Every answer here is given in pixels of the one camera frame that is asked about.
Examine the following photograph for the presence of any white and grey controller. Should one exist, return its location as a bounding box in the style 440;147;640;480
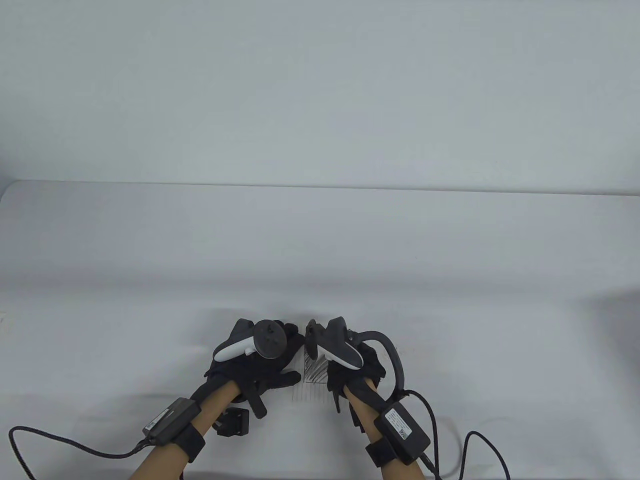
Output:
304;317;405;401
213;320;288;363

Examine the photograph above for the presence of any black wrist strap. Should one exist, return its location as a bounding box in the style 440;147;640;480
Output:
365;437;398;469
174;423;207;464

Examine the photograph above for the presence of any person's left hand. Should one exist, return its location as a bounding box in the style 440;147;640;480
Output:
203;319;302;420

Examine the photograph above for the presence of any black braided cable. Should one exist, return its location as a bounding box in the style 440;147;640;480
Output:
395;389;512;480
8;426;152;480

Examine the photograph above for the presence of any small black plastic bracket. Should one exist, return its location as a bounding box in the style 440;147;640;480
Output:
216;407;250;438

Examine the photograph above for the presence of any person's right hand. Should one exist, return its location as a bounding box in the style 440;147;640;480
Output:
304;320;387;414

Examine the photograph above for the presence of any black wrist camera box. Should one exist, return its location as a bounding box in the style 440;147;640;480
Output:
374;400;432;461
143;398;202;446

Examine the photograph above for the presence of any person's right forearm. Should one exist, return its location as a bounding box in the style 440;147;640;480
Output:
346;377;434;480

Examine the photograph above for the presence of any lined white paper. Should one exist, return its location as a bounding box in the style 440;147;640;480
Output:
288;350;336;404

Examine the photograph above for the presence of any person's left forearm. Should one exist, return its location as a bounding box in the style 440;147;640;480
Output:
131;380;240;480

